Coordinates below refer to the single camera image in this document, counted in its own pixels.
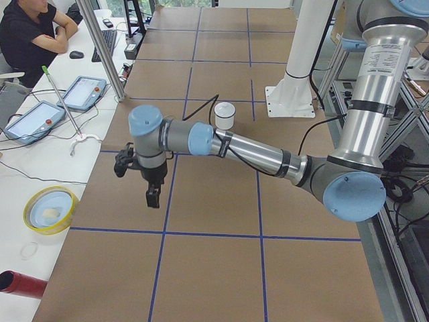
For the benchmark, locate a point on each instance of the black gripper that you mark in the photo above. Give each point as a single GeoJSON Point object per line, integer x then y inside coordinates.
{"type": "Point", "coordinates": [153, 174]}

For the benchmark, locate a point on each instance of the white ceramic lid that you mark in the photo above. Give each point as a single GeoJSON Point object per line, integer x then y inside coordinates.
{"type": "Point", "coordinates": [224, 110]}

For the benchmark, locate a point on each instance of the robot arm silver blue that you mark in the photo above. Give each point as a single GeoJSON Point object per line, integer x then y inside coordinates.
{"type": "Point", "coordinates": [347, 181]}

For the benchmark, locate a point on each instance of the white hook clamp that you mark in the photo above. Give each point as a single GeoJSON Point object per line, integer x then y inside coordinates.
{"type": "Point", "coordinates": [83, 141]}

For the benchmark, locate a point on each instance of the white enamel mug blue rim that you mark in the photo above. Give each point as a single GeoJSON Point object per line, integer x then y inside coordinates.
{"type": "Point", "coordinates": [224, 122]}

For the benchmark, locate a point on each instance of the yellow tape roll with bowl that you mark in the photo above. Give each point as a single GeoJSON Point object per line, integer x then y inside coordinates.
{"type": "Point", "coordinates": [51, 210]}

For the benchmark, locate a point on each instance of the blue teach pendant far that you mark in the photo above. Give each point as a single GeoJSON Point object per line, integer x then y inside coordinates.
{"type": "Point", "coordinates": [84, 92]}

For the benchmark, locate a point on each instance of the blue teach pendant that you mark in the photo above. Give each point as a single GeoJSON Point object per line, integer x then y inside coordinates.
{"type": "Point", "coordinates": [36, 123]}
{"type": "Point", "coordinates": [84, 92]}

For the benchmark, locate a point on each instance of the blue teach pendant near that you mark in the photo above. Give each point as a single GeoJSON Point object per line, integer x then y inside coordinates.
{"type": "Point", "coordinates": [36, 123]}

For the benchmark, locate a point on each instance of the black computer mouse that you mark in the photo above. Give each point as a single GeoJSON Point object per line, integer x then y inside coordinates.
{"type": "Point", "coordinates": [76, 54]}

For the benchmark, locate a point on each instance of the black keyboard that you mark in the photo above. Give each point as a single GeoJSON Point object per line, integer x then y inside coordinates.
{"type": "Point", "coordinates": [109, 37]}

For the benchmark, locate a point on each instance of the metal rod green tip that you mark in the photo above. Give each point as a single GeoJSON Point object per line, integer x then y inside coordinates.
{"type": "Point", "coordinates": [78, 131]}

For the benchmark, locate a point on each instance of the red cylinder tube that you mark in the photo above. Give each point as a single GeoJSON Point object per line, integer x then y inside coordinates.
{"type": "Point", "coordinates": [22, 285]}

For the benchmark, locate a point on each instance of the seated person black shirt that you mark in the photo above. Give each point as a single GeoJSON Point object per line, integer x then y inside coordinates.
{"type": "Point", "coordinates": [33, 33]}

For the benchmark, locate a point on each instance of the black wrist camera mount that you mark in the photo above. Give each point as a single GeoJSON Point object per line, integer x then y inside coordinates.
{"type": "Point", "coordinates": [123, 159]}

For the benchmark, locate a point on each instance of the aluminium frame post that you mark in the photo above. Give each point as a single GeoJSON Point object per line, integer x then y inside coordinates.
{"type": "Point", "coordinates": [94, 29]}

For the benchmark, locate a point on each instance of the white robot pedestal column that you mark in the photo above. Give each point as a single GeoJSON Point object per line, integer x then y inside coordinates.
{"type": "Point", "coordinates": [292, 96]}

